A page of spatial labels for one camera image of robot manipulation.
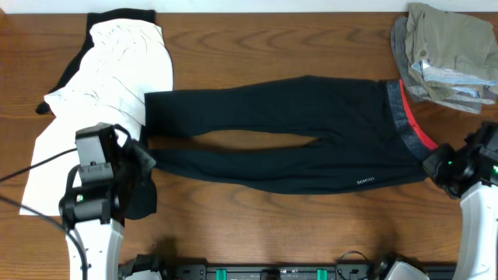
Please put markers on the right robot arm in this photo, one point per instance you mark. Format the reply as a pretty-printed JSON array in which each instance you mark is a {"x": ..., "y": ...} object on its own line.
[{"x": 469, "y": 175}]

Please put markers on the grey folded garment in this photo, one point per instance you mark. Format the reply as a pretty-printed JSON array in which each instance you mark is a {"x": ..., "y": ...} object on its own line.
[{"x": 459, "y": 101}]

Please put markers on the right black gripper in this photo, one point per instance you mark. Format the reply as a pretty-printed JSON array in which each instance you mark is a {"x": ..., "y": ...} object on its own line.
[{"x": 432, "y": 162}]

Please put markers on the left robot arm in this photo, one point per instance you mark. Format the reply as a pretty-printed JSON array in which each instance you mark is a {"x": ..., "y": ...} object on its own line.
[{"x": 111, "y": 184}]

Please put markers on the khaki folded shorts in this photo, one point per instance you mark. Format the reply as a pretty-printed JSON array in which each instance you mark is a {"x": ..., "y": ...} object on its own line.
[{"x": 445, "y": 38}]

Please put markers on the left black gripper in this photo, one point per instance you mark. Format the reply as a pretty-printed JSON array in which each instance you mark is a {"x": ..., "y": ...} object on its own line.
[{"x": 146, "y": 162}]

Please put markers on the white t-shirt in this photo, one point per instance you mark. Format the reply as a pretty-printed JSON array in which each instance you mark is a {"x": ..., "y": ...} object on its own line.
[{"x": 127, "y": 60}]

